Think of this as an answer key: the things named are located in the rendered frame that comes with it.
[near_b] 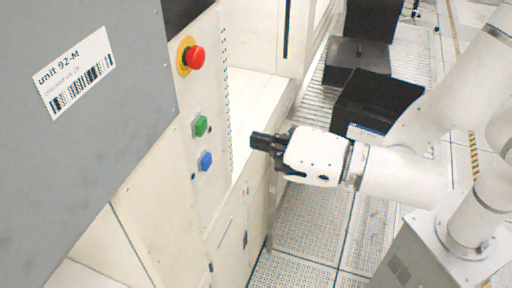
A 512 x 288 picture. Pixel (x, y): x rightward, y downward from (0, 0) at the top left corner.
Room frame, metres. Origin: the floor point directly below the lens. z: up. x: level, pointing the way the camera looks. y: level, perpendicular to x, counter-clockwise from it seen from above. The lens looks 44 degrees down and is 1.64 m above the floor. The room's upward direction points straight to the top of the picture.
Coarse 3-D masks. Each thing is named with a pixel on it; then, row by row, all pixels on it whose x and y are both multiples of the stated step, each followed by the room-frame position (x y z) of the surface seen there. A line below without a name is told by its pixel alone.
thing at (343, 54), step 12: (336, 48) 1.41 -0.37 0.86; (348, 48) 1.41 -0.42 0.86; (360, 48) 1.36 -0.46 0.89; (372, 48) 1.42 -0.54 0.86; (384, 48) 1.43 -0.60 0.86; (336, 60) 1.31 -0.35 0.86; (348, 60) 1.31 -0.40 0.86; (360, 60) 1.31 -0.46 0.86; (372, 60) 1.31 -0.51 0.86; (384, 60) 1.32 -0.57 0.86; (324, 72) 1.27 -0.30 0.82; (336, 72) 1.26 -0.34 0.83; (348, 72) 1.24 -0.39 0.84; (384, 72) 1.22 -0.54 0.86; (324, 84) 1.26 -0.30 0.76; (336, 84) 1.25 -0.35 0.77
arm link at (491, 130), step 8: (504, 112) 0.55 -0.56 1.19; (496, 120) 0.56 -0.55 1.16; (504, 120) 0.54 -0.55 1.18; (488, 128) 0.57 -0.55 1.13; (496, 128) 0.55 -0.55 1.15; (504, 128) 0.53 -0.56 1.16; (488, 136) 0.56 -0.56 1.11; (496, 136) 0.54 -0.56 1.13; (504, 136) 0.53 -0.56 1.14; (488, 144) 0.56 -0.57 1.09; (496, 144) 0.53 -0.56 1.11; (504, 144) 0.52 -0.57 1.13; (496, 152) 0.53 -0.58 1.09; (504, 152) 0.51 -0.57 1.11
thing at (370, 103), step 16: (352, 80) 1.12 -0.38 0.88; (368, 80) 1.11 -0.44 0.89; (384, 80) 1.09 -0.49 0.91; (400, 80) 1.06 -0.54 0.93; (352, 96) 1.14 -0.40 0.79; (368, 96) 1.11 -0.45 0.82; (384, 96) 1.08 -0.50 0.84; (400, 96) 1.05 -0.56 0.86; (416, 96) 1.02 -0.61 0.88; (336, 112) 0.90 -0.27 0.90; (352, 112) 0.87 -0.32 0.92; (368, 112) 1.06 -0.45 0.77; (384, 112) 1.04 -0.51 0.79; (400, 112) 1.04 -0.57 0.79; (336, 128) 0.89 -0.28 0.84; (352, 128) 0.86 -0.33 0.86; (368, 128) 0.84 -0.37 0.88; (384, 128) 0.82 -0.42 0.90; (352, 144) 0.86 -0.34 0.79
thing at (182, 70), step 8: (184, 40) 0.49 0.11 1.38; (192, 40) 0.52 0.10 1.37; (224, 40) 0.62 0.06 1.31; (224, 48) 0.62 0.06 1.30; (176, 56) 0.47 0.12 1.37; (176, 64) 0.46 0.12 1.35; (184, 72) 0.48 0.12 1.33; (224, 80) 0.61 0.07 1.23; (200, 112) 0.51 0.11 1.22; (192, 128) 0.48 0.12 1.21; (192, 136) 0.48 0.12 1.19; (200, 152) 0.49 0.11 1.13; (248, 200) 0.71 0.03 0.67; (264, 240) 0.90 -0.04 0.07; (256, 264) 0.78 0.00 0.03; (248, 280) 0.68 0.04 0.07
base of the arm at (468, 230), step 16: (448, 208) 0.59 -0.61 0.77; (464, 208) 0.51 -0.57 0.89; (480, 208) 0.48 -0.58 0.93; (448, 224) 0.53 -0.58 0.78; (464, 224) 0.48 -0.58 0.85; (480, 224) 0.46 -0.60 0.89; (496, 224) 0.45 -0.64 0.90; (448, 240) 0.48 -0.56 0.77; (464, 240) 0.46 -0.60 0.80; (480, 240) 0.45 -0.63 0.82; (464, 256) 0.42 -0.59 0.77; (480, 256) 0.42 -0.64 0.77
